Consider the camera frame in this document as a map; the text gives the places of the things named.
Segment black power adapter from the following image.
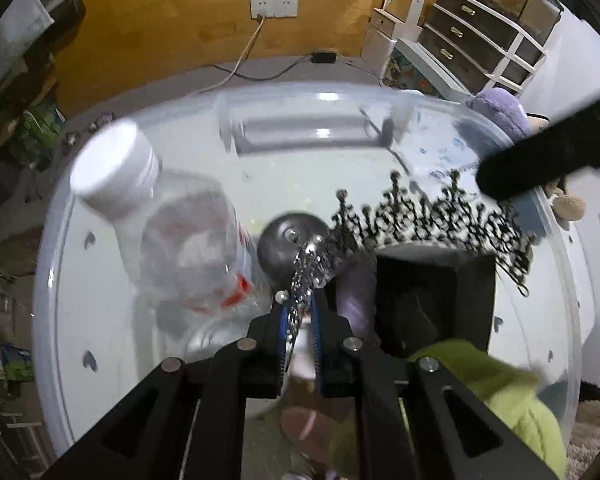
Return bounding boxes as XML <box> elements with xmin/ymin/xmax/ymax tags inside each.
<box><xmin>310</xmin><ymin>50</ymin><xmax>338</xmax><ymax>64</ymax></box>

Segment white blue printed package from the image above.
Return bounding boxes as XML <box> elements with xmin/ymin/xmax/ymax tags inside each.
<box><xmin>398</xmin><ymin>127</ymin><xmax>479</xmax><ymax>181</ymax></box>

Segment clear plastic storage bin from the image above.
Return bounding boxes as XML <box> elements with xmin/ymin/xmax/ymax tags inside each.
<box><xmin>32</xmin><ymin>81</ymin><xmax>581</xmax><ymax>461</ymax></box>

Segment white wall power socket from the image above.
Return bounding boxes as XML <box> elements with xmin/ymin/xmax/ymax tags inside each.
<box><xmin>250</xmin><ymin>0</ymin><xmax>299</xmax><ymax>20</ymax></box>

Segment white drawer cabinet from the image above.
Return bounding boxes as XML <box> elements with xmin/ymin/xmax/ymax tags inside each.
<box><xmin>418</xmin><ymin>0</ymin><xmax>562</xmax><ymax>96</ymax></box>

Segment beige fluffy earmuffs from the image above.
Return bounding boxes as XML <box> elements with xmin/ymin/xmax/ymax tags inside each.
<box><xmin>544</xmin><ymin>178</ymin><xmax>586</xmax><ymax>231</ymax></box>

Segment large clear water bottle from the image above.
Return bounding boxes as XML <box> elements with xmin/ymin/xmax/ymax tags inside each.
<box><xmin>70</xmin><ymin>119</ymin><xmax>260</xmax><ymax>314</ymax></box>

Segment beaded pearl necklace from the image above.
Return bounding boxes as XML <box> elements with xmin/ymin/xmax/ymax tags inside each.
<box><xmin>284</xmin><ymin>169</ymin><xmax>537</xmax><ymax>346</ymax></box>

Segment white sun visor cap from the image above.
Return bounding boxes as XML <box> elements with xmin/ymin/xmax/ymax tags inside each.
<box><xmin>527</xmin><ymin>113</ymin><xmax>550</xmax><ymax>131</ymax></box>

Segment pink bunny plush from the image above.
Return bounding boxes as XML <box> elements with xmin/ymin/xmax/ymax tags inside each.
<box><xmin>280</xmin><ymin>326</ymin><xmax>349</xmax><ymax>465</ymax></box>

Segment white power cable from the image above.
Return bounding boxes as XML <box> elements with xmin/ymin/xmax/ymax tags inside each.
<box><xmin>194</xmin><ymin>14</ymin><xmax>269</xmax><ymax>97</ymax></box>

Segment purple plush toy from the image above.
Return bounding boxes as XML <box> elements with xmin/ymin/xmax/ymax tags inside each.
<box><xmin>465</xmin><ymin>88</ymin><xmax>531</xmax><ymax>143</ymax></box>

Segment green avocado plush toy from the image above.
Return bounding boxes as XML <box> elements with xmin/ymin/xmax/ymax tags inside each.
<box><xmin>329</xmin><ymin>339</ymin><xmax>566</xmax><ymax>480</ymax></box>

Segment white shopping bag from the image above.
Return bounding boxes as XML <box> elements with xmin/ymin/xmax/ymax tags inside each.
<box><xmin>0</xmin><ymin>0</ymin><xmax>55</xmax><ymax>81</ymax></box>

